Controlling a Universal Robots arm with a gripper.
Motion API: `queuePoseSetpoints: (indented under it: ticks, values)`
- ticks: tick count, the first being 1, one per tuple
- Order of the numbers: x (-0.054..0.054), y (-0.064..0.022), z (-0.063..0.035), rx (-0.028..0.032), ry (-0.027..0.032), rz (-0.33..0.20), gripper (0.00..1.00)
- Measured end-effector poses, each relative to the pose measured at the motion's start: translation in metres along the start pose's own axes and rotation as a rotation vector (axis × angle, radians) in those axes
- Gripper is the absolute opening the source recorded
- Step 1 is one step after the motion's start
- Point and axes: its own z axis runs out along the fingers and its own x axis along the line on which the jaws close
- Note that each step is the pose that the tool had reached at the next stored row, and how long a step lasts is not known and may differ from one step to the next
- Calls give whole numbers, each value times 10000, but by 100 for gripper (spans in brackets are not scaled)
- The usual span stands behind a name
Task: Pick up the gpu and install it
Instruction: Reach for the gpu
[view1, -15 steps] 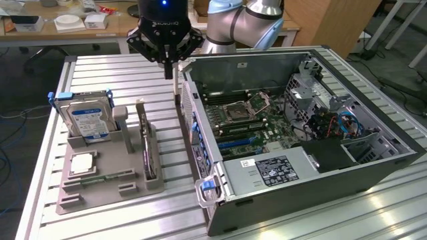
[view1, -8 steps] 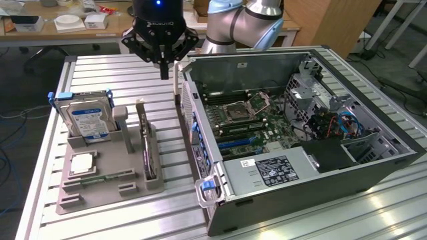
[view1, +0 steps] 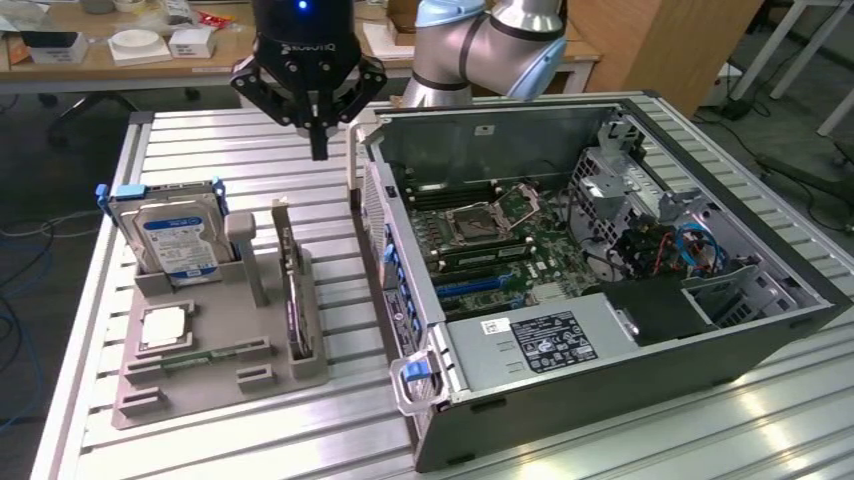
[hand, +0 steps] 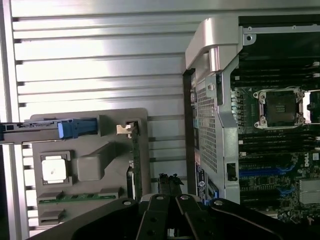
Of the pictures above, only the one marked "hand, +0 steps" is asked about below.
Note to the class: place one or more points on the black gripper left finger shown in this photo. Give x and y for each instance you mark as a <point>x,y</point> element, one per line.
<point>112,220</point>

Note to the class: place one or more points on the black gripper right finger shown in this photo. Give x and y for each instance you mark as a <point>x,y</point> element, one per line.
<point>237,222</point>

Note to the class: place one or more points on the green RAM stick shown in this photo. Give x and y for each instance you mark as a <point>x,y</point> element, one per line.
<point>80,197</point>

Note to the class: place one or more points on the green motherboard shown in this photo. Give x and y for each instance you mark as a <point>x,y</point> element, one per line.
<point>265,185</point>

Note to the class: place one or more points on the blue expansion slot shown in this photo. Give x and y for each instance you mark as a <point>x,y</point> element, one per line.
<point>260,171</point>

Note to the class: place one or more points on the grey printed parts rack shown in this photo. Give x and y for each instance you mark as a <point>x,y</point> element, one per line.
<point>112,162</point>

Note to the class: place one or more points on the silver CPU chip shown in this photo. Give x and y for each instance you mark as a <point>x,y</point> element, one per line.
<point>53,170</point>

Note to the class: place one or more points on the silver finned chipset heatsink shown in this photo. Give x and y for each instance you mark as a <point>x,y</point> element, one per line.
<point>310,191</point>

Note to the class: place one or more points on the hard disk in blue carrier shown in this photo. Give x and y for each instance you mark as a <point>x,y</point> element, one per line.
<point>77,127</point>

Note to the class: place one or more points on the open black PC case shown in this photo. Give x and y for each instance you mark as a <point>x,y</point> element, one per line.
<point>212,125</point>

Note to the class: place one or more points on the metal CPU socket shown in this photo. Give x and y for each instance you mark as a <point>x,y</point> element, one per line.
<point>280,107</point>

